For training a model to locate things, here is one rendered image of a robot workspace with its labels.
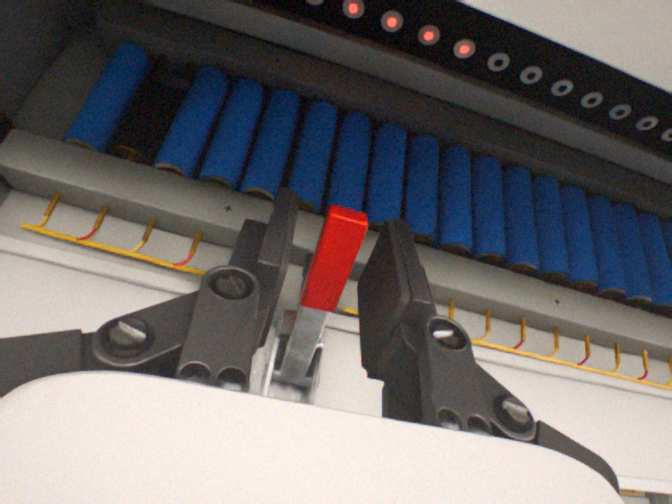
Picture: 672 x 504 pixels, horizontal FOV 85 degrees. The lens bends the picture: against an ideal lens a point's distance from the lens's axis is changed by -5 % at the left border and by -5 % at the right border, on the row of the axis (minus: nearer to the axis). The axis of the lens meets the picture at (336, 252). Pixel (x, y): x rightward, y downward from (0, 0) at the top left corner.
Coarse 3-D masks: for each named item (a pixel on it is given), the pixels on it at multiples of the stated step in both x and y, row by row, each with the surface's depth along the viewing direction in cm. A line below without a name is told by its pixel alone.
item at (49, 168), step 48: (48, 144) 15; (48, 192) 16; (96, 192) 15; (144, 192) 16; (192, 192) 16; (240, 192) 17; (144, 240) 16; (432, 288) 18; (480, 288) 18; (528, 288) 19; (576, 336) 21; (624, 336) 19
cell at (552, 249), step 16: (544, 176) 23; (544, 192) 23; (544, 208) 22; (560, 208) 22; (544, 224) 22; (560, 224) 22; (544, 240) 21; (560, 240) 21; (544, 256) 21; (560, 256) 21; (544, 272) 21; (560, 272) 21
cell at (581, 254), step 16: (560, 192) 24; (576, 192) 23; (576, 208) 23; (576, 224) 22; (576, 240) 22; (592, 240) 22; (576, 256) 21; (592, 256) 21; (576, 272) 21; (592, 272) 21
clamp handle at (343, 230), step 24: (336, 216) 11; (360, 216) 12; (336, 240) 11; (360, 240) 11; (312, 264) 12; (336, 264) 12; (312, 288) 12; (336, 288) 12; (312, 312) 13; (312, 336) 14; (288, 360) 14
